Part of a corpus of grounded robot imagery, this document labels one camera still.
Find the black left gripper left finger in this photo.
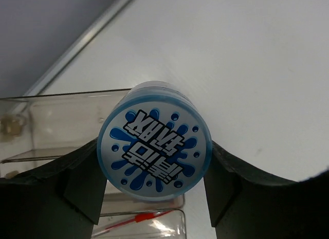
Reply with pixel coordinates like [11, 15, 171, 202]
[1, 140, 107, 238]

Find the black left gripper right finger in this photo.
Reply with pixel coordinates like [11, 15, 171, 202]
[204, 143, 328, 238]

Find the red pen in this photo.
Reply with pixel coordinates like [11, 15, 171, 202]
[91, 210, 173, 238]

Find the blue slime jar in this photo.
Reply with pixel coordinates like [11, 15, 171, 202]
[96, 81, 212, 201]

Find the clear brown three-compartment organizer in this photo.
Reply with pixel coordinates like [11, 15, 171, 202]
[1, 89, 186, 238]

